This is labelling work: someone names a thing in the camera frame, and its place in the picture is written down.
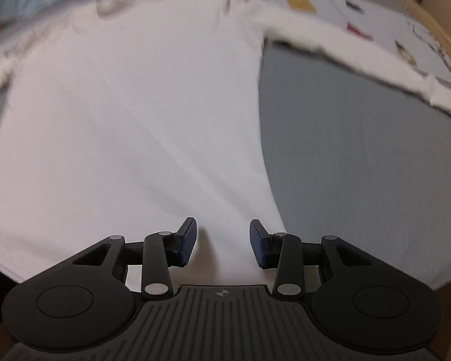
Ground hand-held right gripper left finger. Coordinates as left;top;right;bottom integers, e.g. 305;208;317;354
72;217;198;302

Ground white long-sleeved shirt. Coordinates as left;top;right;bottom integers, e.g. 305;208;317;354
0;0;451;295

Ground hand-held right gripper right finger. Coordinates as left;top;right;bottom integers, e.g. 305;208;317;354
249;218;373;301

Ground grey printed bed cover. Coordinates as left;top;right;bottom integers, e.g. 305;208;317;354
0;0;451;291

